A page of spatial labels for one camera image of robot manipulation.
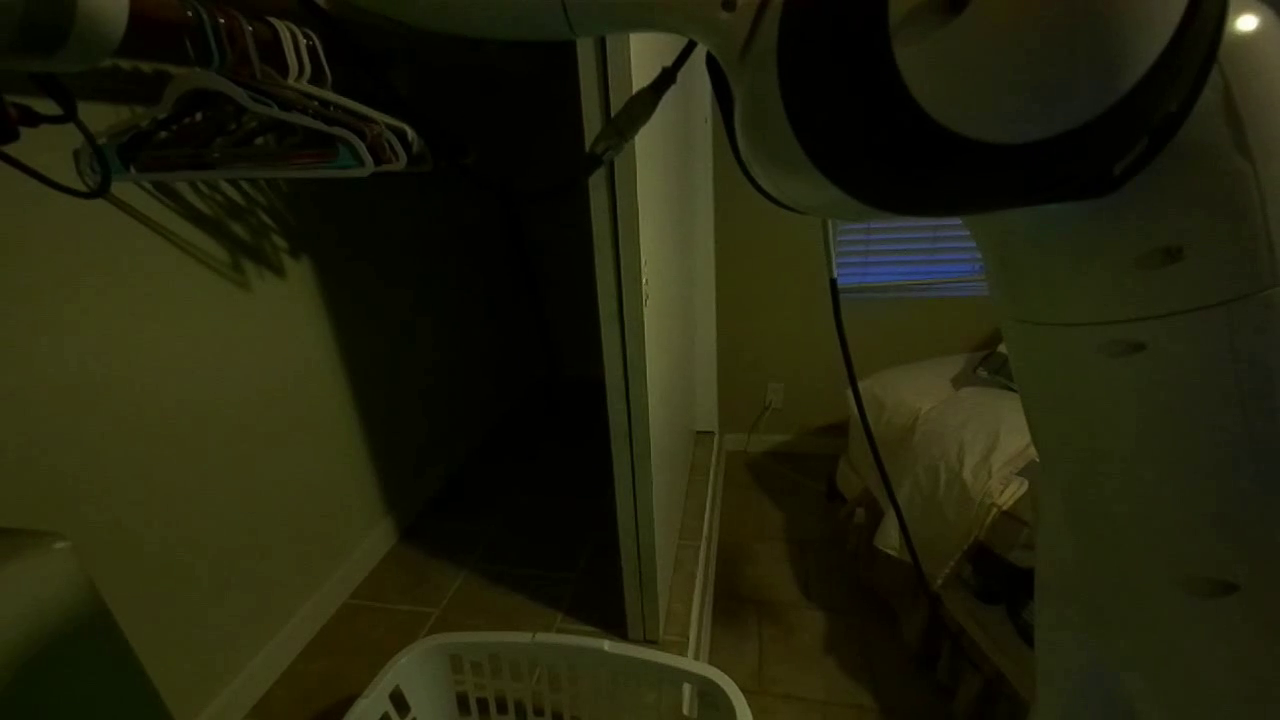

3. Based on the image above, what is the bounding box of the bed with white bedding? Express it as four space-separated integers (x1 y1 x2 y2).
838 340 1041 701

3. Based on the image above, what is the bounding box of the white laundry basket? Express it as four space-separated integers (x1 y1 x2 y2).
343 632 753 720

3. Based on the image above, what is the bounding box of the closet rod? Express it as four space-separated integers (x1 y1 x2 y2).
0 0 331 63

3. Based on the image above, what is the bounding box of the window with blinds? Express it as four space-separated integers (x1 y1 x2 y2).
832 217 991 298

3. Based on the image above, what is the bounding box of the row of clothes hangers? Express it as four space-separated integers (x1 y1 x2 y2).
75 5 426 181

